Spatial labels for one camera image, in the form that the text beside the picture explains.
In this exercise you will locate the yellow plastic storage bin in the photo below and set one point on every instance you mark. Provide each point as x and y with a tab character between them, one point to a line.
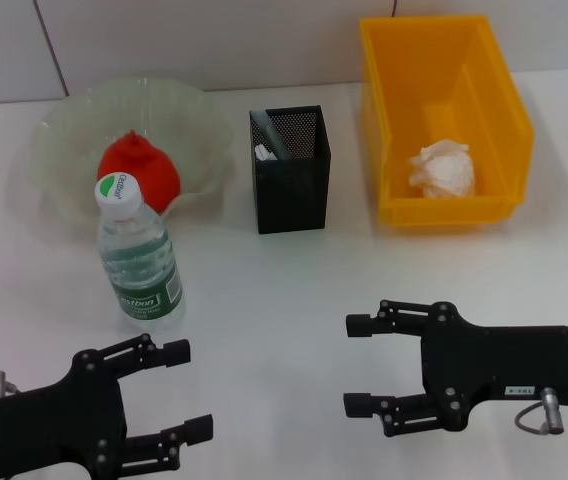
504	125

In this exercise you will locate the white paper ball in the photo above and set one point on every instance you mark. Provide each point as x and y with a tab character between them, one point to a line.
441	170

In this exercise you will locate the mint green utility knife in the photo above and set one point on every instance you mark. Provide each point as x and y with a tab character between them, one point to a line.
264	152

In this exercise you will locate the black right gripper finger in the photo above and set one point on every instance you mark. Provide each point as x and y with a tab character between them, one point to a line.
394	412
394	320

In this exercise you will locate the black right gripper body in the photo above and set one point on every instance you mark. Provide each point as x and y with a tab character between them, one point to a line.
494	360

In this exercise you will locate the red-orange toy orange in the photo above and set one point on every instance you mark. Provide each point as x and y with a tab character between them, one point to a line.
154	165

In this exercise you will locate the grey marker pen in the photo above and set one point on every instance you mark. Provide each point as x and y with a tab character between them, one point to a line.
274	137

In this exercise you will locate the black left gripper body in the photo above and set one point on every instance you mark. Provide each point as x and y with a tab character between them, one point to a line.
49	425

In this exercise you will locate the translucent wavy fruit plate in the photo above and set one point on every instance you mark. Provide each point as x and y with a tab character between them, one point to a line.
64	130

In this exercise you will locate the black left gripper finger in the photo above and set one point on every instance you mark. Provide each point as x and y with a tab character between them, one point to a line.
154	352
169	442

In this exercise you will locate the black mesh pen holder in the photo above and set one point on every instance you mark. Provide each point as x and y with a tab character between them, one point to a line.
289	200

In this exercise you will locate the clear green-label water bottle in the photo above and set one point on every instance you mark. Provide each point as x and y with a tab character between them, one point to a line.
139	260

